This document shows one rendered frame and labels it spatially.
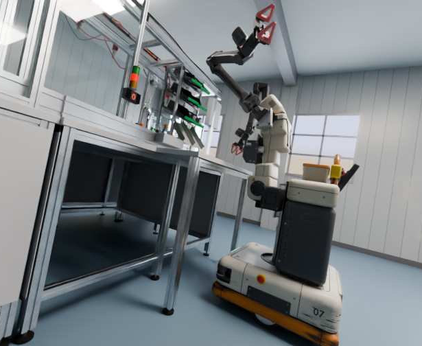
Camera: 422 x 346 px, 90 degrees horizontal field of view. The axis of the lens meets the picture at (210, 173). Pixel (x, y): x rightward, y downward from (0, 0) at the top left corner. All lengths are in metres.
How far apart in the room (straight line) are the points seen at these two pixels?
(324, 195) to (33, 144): 1.27
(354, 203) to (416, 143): 1.27
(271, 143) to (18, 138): 1.29
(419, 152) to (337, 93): 1.58
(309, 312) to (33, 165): 1.34
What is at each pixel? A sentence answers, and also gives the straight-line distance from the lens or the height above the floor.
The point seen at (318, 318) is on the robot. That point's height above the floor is 0.17.
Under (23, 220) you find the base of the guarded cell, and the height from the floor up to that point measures 0.46.
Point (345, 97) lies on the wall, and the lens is 4.73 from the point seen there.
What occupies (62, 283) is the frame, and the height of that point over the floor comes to 0.18.
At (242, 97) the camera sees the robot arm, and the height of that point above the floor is 1.29.
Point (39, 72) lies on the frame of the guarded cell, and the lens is 1.03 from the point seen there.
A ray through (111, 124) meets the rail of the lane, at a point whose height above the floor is 0.91.
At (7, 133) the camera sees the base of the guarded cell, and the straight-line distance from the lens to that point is 0.95.
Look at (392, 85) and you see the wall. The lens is 4.85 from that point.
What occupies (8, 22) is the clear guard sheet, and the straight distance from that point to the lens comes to 1.05.
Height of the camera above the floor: 0.72
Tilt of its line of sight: 2 degrees up
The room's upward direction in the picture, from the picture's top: 10 degrees clockwise
